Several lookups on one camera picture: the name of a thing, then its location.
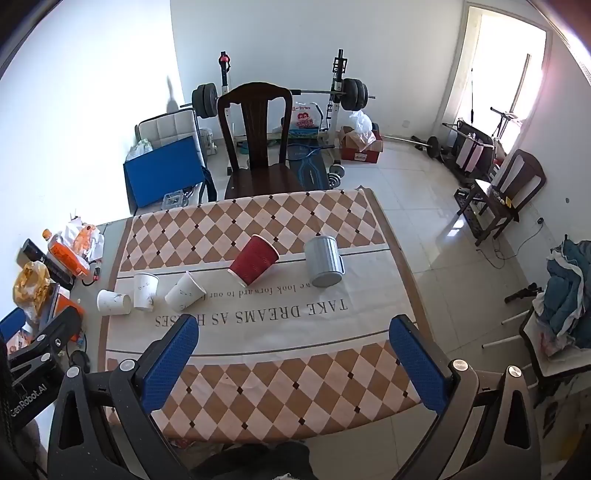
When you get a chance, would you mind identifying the grey mug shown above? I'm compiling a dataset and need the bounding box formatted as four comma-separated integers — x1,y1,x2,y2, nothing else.
303,235,346,288

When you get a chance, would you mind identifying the folding rack with pink cloth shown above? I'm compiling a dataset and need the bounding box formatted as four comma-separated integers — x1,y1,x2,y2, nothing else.
442,117,497,178

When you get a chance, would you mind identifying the red printed plastic bag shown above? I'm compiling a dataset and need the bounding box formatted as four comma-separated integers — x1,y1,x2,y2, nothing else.
290,102,324,139

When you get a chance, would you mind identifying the pile of blue clothes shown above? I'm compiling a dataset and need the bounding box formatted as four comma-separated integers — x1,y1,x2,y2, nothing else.
533,237,591,337

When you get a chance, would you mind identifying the white plastic bag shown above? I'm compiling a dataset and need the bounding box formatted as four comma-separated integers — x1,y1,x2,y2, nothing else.
348,110,377,146

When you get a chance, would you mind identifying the red cardboard box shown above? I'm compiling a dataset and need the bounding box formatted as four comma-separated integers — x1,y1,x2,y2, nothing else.
339,126,384,163

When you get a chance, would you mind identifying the checked brown tablecloth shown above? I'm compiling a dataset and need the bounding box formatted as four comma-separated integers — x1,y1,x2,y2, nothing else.
105,187,423,441

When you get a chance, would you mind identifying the yellow plastic bag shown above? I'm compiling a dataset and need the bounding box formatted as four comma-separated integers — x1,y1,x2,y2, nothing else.
13,261,51,319

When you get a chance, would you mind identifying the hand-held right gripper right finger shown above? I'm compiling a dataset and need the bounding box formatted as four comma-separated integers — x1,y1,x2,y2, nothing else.
389,315,542,480

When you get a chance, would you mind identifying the white weight bench rack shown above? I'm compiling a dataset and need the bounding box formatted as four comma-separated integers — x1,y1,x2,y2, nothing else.
218,47,352,176

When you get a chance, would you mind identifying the long black box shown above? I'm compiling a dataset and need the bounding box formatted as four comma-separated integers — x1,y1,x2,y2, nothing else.
18,239,75,289

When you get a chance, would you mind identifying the red paper cup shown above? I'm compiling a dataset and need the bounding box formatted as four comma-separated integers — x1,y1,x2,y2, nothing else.
228,234,280,287

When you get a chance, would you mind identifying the black barbell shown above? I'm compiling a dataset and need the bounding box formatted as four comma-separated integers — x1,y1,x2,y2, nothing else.
180,78,377,117

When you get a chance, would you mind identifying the chair with white legs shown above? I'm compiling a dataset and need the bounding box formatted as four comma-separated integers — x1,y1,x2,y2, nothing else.
482,305,591,393

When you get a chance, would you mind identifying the thin barbell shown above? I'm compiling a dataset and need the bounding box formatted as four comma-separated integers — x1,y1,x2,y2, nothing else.
383,134,444,160

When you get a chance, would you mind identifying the black exercise bench pad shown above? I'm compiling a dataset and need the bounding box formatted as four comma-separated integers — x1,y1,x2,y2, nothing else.
286,144,331,191

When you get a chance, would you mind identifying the white padded chair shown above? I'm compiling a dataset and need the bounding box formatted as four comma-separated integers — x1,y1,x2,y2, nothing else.
135,111,206,153

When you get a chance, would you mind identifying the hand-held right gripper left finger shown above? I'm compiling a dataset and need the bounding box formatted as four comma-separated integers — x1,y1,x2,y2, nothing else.
46,315,200,480

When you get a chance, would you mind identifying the white paper cup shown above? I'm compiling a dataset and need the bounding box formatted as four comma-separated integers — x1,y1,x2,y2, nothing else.
133,272,160,311
165,271,207,311
96,290,133,316

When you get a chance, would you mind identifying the black tool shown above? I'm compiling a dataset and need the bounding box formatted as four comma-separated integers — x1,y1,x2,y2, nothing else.
505,283,544,304

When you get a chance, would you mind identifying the dark wooden chair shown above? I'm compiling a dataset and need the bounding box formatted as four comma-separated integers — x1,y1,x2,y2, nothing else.
457,148,548,246
216,82,305,200

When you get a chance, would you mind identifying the blue board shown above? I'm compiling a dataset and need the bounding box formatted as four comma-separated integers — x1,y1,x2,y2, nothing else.
123,135,206,215

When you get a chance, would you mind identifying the orange book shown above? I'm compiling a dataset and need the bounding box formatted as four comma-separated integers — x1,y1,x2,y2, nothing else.
50,294,85,320

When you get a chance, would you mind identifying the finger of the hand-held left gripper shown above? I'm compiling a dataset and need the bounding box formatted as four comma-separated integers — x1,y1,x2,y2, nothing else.
8,306,86,371

